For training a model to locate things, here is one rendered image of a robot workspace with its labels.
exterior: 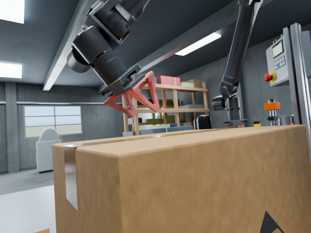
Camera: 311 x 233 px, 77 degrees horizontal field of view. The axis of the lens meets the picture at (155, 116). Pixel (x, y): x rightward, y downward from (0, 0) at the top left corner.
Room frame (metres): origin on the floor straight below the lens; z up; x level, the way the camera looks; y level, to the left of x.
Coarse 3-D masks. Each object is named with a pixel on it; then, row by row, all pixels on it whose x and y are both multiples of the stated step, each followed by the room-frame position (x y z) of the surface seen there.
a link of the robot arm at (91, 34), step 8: (80, 32) 0.35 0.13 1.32; (88, 32) 0.35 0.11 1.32; (96, 32) 0.36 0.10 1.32; (80, 40) 0.35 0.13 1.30; (88, 40) 0.35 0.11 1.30; (96, 40) 0.36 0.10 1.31; (104, 40) 0.37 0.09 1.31; (72, 48) 0.40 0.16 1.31; (80, 48) 0.36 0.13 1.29; (88, 48) 0.36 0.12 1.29; (96, 48) 0.36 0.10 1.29; (104, 48) 0.37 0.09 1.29; (80, 56) 0.40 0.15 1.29; (88, 56) 0.37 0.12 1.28; (96, 56) 0.37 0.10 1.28
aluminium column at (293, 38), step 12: (288, 36) 0.77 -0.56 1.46; (300, 36) 0.76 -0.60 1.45; (288, 48) 0.77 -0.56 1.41; (300, 48) 0.76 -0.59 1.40; (288, 60) 0.78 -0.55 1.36; (300, 60) 0.75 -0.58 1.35; (288, 72) 0.78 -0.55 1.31; (300, 72) 0.74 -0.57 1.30; (300, 84) 0.75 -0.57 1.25; (300, 96) 0.75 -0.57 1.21; (300, 108) 0.76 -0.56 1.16; (300, 120) 0.77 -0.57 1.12
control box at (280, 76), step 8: (304, 32) 0.77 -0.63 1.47; (304, 40) 0.77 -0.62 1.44; (304, 48) 0.77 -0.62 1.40; (272, 56) 0.89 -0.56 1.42; (280, 56) 0.82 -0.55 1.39; (272, 64) 0.89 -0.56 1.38; (272, 72) 0.90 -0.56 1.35; (280, 72) 0.83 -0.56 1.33; (272, 80) 0.91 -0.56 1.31; (280, 80) 0.84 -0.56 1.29; (288, 80) 0.81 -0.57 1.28
